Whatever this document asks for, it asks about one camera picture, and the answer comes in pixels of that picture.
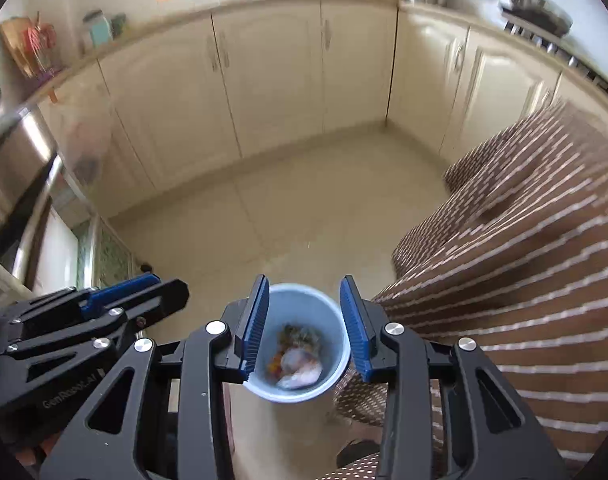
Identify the red utensil rack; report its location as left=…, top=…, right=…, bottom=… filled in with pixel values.
left=0, top=12, right=63, bottom=79

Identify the black wok with lid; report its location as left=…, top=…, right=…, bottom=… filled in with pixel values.
left=502, top=0, right=573, bottom=38

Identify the black gas stove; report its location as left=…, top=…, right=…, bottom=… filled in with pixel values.
left=500, top=6, right=608, bottom=96

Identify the snack wrapper pile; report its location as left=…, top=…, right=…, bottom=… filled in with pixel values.
left=266, top=324, right=323, bottom=391

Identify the steel rice cooker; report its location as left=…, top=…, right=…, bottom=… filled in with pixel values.
left=0, top=102, right=58, bottom=225

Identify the light blue trash bin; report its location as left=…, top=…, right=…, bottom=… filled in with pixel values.
left=244, top=283, right=351, bottom=404

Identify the brown polka dot tablecloth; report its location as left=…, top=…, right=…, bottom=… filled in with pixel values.
left=335, top=101, right=608, bottom=479

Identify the clear jar with lid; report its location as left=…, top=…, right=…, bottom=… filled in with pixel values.
left=81, top=9, right=113, bottom=51

